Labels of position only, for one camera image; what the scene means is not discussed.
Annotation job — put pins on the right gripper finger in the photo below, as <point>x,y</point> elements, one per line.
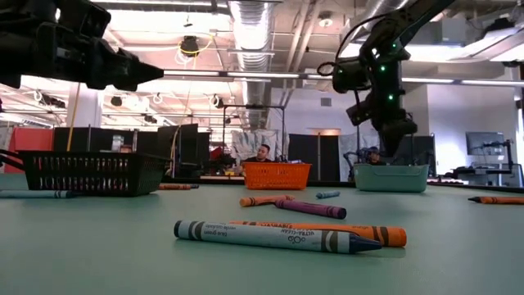
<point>393,145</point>

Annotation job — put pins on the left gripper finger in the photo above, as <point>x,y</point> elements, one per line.
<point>118,71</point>

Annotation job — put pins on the purple crayon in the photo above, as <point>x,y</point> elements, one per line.
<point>474,199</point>
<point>315,209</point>

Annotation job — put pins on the black mesh basket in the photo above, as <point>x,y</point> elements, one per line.
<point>94,176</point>

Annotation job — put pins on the orange crayon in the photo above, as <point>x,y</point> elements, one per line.
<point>503,200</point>
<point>258,201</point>
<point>393,237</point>
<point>174,186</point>

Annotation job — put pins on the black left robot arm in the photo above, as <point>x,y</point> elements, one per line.
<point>24,10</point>

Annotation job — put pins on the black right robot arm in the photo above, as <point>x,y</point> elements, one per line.
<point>393,28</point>

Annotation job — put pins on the person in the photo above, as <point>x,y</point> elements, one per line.
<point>373,156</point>
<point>264,151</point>

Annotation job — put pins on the dark panel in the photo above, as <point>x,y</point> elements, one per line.
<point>305,157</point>
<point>423,149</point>

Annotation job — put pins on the teal plastic bin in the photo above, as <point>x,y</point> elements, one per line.
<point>391,179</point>

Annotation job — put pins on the white plastic sheet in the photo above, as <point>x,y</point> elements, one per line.
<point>348,143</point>
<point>249,141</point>

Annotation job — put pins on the white column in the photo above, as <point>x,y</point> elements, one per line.
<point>90,110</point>

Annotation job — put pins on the black partition panels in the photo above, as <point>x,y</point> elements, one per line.
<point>102,139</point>

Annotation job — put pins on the black ceiling dome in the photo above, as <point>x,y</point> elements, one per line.
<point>189,46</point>

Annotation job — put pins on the red partition panel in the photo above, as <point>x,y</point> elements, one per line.
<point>30,141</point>

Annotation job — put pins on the dark flat monitor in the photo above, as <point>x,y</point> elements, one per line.
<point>483,143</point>

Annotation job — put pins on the white ceiling sensor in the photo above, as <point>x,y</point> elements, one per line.
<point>325,21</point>

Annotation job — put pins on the orange mesh basket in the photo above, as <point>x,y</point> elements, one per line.
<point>276,177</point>

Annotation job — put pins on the long ceiling light strip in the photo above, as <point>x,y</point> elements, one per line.
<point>262,75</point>

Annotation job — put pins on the blue green crayon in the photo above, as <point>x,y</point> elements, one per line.
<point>266,237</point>

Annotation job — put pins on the teal table mat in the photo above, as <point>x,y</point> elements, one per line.
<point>82,254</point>

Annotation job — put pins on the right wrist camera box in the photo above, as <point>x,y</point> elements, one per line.
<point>360,113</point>

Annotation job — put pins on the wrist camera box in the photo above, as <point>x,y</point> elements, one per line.
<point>86,18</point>
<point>360,113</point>

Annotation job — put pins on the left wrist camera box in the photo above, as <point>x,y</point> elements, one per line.
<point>86,18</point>

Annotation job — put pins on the wall vent grille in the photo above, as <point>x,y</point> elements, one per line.
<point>326,102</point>

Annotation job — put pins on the grey rectangular duct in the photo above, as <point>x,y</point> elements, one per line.
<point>450,33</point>

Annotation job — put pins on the silver flexible ventilation duct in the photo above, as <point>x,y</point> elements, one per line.
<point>251,37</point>

